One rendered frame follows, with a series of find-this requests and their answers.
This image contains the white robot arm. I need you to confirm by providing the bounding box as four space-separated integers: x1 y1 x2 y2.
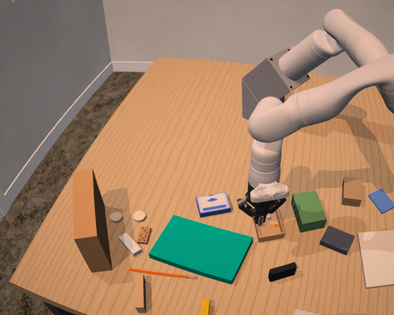
248 9 394 203

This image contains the blue flat rectangular pad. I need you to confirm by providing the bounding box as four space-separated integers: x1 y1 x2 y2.
368 188 394 214

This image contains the green flat rectangular slab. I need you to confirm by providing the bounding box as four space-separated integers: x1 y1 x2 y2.
149 215 253 285

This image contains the small olive block with orange top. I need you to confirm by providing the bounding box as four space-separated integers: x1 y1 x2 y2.
200 300 210 315

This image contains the brown domino tile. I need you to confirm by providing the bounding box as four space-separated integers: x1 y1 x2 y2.
137 226 151 245

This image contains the beige round disc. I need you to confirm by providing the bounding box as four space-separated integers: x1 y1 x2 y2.
110 211 123 223
133 211 146 222

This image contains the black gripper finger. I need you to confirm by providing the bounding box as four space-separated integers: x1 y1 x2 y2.
237 195 261 226
261 198 286 225

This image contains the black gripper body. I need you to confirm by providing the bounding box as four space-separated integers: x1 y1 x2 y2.
246 181 266 207

